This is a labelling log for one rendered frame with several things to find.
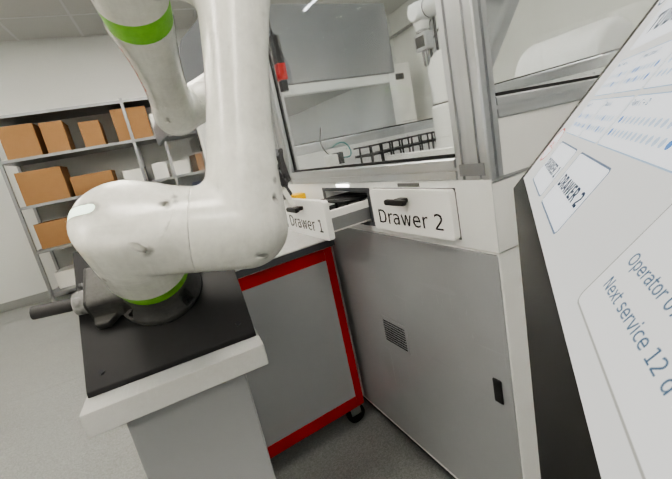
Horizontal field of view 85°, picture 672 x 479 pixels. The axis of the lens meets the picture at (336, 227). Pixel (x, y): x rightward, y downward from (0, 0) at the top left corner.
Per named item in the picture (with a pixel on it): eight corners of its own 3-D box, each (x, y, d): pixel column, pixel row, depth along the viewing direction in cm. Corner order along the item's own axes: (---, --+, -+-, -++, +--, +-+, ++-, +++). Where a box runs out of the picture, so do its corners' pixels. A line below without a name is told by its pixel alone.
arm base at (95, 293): (39, 355, 60) (19, 344, 55) (45, 274, 67) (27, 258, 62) (207, 313, 68) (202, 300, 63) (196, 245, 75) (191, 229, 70)
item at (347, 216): (332, 233, 101) (327, 211, 100) (295, 225, 124) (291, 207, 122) (438, 198, 119) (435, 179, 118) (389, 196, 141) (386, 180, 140)
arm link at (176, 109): (187, 27, 67) (151, -17, 68) (129, 55, 63) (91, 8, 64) (211, 129, 101) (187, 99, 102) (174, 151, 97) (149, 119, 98)
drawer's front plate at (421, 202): (455, 241, 78) (448, 190, 76) (375, 228, 103) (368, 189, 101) (461, 239, 79) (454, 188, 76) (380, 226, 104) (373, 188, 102)
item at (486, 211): (498, 253, 71) (490, 179, 68) (294, 217, 160) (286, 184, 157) (701, 158, 114) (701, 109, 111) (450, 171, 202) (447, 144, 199)
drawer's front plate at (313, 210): (330, 241, 99) (322, 201, 97) (289, 230, 125) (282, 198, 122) (336, 239, 100) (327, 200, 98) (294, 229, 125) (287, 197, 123)
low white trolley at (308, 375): (225, 515, 118) (153, 298, 102) (195, 412, 172) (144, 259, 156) (372, 422, 144) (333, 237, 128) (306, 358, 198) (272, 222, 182)
